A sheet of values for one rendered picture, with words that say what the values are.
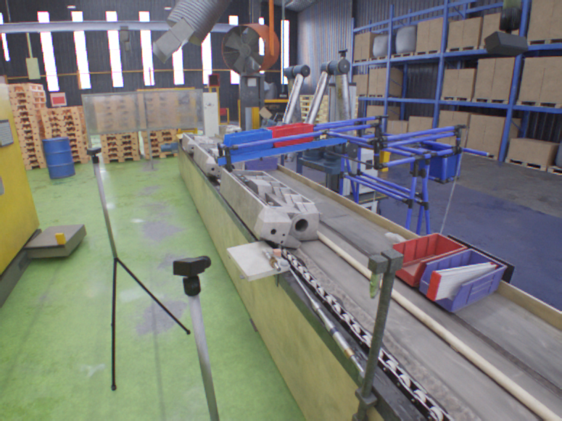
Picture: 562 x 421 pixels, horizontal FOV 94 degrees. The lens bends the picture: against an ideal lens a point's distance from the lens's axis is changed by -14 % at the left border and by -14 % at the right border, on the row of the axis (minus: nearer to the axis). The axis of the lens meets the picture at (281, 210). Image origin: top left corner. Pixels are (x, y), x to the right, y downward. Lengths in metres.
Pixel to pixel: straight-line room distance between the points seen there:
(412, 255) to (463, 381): 0.72
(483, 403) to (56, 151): 7.96
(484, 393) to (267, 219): 1.13
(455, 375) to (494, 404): 0.13
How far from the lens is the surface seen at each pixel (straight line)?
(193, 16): 8.66
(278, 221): 1.56
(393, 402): 1.00
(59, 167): 8.06
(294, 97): 3.78
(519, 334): 1.44
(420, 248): 1.68
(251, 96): 8.51
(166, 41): 8.28
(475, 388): 1.15
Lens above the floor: 1.55
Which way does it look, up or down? 21 degrees down
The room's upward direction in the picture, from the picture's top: straight up
